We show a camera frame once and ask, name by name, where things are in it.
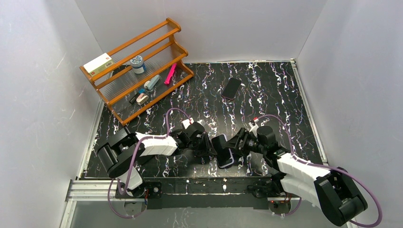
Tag purple phone case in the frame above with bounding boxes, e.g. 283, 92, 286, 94
211, 133, 235, 169

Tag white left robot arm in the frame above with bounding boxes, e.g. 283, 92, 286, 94
96, 118, 217, 194

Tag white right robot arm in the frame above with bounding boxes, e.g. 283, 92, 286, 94
223, 126, 368, 227

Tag black phone far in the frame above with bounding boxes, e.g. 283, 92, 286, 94
221, 77, 242, 100

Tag white red small box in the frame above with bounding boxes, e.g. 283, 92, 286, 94
198, 120, 209, 129

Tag black front base bar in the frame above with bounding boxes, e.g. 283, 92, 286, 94
112, 177, 291, 214

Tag pink marker pen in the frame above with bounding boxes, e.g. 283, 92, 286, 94
164, 63, 177, 85

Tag orange wooden shelf rack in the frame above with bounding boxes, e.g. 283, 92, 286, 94
80, 18, 194, 126

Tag blue white round jar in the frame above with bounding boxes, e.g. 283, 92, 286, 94
130, 55, 146, 74

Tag white cardboard box on shelf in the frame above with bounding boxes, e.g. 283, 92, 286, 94
84, 53, 114, 76

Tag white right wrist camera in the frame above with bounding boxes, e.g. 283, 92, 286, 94
249, 117, 259, 134

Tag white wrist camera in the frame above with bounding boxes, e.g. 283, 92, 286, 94
182, 118, 194, 129
249, 117, 259, 134

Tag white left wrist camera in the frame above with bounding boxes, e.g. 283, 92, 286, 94
182, 118, 194, 129

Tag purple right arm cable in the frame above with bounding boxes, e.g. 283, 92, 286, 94
256, 114, 383, 228

